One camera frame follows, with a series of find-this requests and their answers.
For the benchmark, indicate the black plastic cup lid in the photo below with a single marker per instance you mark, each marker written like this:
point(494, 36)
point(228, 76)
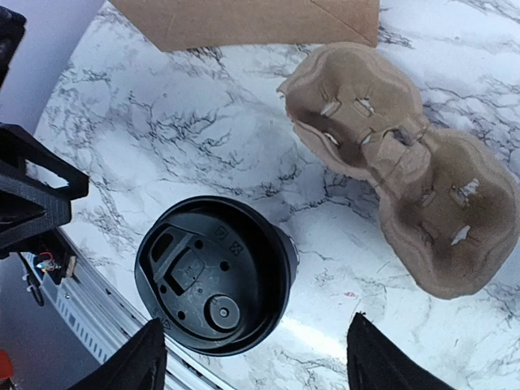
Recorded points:
point(214, 271)

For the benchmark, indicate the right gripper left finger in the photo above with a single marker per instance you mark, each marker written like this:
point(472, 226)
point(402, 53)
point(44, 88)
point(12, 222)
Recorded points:
point(140, 364)

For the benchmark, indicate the brown pulp cup carrier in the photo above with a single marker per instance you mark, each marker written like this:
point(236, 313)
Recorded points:
point(447, 207)

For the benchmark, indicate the black paper coffee cup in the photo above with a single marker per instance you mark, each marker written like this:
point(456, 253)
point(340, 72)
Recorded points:
point(292, 259)

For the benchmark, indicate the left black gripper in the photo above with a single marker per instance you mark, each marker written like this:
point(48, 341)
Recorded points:
point(12, 30)

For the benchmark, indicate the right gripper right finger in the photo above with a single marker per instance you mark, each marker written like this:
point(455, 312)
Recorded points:
point(374, 362)

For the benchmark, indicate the brown paper bag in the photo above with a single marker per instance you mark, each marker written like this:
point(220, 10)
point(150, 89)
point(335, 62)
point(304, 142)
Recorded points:
point(187, 24)

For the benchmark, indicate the front aluminium rail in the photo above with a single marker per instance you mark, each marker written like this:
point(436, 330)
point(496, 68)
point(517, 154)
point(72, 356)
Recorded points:
point(99, 316)

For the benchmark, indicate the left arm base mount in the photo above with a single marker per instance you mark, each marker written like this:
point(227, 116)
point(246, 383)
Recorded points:
point(51, 258)

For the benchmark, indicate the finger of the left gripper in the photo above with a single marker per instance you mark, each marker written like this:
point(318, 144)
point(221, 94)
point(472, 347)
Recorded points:
point(37, 189)

